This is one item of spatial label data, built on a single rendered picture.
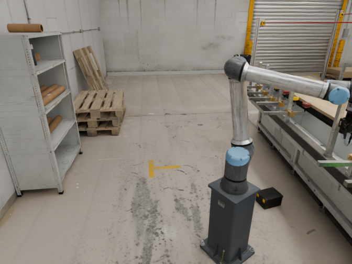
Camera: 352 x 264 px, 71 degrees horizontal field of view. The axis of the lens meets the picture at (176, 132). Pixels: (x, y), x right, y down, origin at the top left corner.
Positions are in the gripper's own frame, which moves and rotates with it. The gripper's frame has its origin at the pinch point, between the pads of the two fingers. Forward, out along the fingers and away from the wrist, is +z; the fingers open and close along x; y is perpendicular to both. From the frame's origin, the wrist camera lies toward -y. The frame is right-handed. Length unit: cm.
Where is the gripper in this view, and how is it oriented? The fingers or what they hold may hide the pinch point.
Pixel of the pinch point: (348, 144)
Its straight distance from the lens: 175.1
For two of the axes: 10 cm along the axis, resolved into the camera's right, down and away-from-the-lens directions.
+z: 0.0, 9.1, 4.1
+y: -0.4, -4.0, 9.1
